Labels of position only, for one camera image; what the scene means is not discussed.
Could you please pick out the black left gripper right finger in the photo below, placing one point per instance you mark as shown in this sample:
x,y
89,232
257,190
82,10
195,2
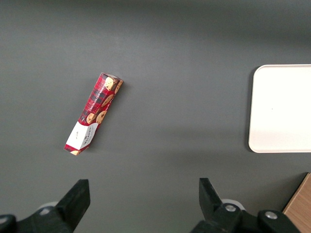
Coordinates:
x,y
213,206

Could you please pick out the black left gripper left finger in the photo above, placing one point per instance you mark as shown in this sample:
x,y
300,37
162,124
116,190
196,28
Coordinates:
x,y
70,204

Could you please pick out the white plastic tray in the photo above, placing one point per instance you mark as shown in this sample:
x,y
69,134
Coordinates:
x,y
281,109

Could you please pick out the light wooden board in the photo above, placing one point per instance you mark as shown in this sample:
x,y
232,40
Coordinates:
x,y
300,206

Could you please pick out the red tartan cookie box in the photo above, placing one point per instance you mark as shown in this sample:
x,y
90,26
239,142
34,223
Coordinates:
x,y
95,112

